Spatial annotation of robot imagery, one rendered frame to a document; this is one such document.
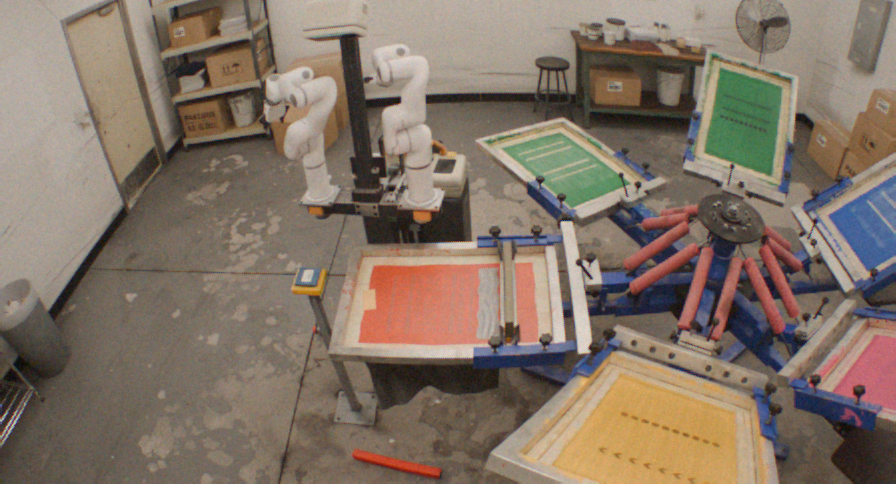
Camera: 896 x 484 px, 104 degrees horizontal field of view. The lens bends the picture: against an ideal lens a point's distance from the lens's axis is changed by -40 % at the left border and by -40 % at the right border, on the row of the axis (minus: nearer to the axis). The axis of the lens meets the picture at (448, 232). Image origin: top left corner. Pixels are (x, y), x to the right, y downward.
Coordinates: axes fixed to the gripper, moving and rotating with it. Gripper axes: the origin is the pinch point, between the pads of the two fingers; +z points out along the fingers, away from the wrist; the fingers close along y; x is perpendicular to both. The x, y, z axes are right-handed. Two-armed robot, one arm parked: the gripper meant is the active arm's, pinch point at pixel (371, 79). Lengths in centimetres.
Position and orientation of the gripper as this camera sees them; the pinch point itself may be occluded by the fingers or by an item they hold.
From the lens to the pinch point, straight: 252.7
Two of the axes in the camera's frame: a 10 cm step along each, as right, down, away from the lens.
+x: -1.4, -9.5, -2.6
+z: -6.3, -1.2, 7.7
